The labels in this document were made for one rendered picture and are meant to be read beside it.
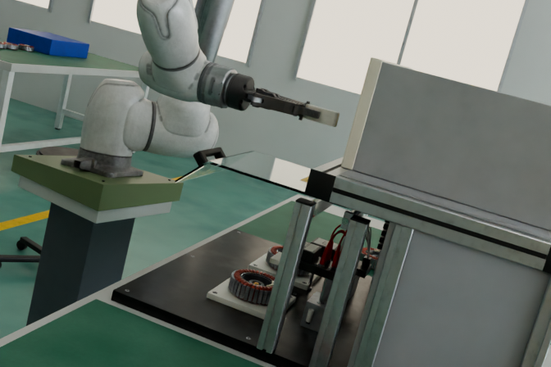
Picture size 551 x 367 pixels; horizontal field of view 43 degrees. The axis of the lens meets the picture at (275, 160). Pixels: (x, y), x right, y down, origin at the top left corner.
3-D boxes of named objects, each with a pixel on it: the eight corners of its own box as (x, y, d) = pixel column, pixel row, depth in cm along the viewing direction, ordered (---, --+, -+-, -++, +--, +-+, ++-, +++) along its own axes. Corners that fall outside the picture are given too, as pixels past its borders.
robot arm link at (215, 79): (193, 103, 145) (219, 111, 144) (203, 61, 144) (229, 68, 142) (211, 102, 154) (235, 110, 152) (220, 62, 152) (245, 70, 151)
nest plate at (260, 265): (248, 269, 164) (248, 264, 164) (267, 255, 178) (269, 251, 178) (306, 290, 160) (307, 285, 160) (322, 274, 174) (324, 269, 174)
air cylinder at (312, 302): (299, 325, 140) (307, 300, 139) (309, 314, 147) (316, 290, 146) (323, 334, 138) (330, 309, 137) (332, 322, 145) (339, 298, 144)
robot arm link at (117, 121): (75, 142, 211) (88, 71, 209) (134, 152, 218) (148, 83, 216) (81, 151, 196) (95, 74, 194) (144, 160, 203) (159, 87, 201)
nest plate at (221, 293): (206, 297, 141) (207, 292, 141) (233, 278, 156) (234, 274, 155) (273, 323, 137) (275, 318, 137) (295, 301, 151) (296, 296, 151)
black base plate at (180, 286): (110, 300, 134) (112, 289, 134) (233, 236, 195) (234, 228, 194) (339, 392, 121) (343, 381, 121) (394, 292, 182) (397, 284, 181)
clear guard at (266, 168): (174, 182, 130) (181, 151, 129) (223, 169, 153) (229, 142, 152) (338, 237, 121) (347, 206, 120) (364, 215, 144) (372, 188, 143)
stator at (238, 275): (219, 292, 142) (223, 275, 142) (239, 278, 153) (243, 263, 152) (269, 311, 139) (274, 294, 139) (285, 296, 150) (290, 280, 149)
